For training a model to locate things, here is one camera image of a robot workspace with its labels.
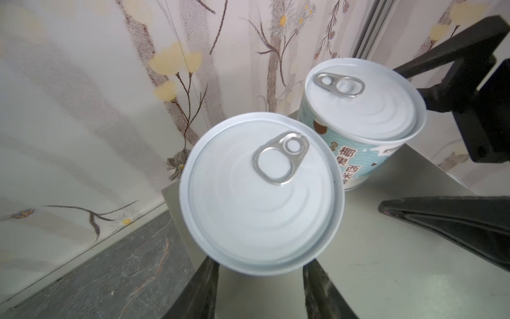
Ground grey metal counter cabinet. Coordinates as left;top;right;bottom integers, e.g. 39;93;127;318
163;146;509;318

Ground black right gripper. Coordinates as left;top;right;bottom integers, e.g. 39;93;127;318
394;16;509;163

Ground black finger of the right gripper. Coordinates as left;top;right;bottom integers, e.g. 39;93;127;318
379;196;509;271

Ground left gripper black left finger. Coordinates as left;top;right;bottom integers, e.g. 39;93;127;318
163;257;220;319

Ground teal brown label can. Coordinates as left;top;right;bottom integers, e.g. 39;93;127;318
297;58;427;190

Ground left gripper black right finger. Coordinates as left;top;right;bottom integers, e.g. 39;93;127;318
303;259;359;319

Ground green label can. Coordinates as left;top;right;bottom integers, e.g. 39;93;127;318
179;112;345;276

